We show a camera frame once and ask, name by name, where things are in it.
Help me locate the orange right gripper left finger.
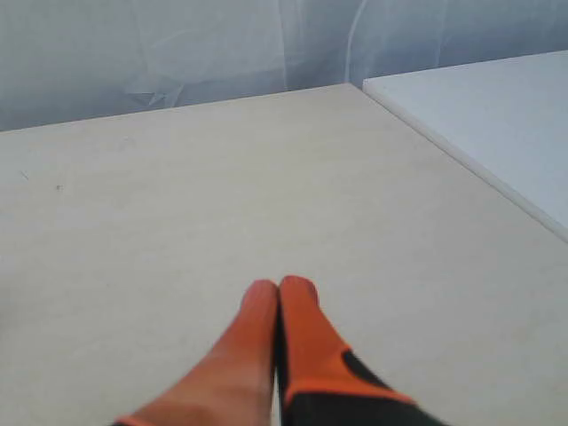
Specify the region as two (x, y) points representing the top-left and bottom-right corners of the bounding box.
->
(114, 280), (278, 425)

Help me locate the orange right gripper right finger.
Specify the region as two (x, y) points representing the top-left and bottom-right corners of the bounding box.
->
(277, 275), (438, 425)

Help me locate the grey fabric backdrop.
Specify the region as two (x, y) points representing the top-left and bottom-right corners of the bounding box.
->
(1, 1), (567, 130)

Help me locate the white board on table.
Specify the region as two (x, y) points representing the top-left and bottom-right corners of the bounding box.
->
(362, 51), (567, 240)

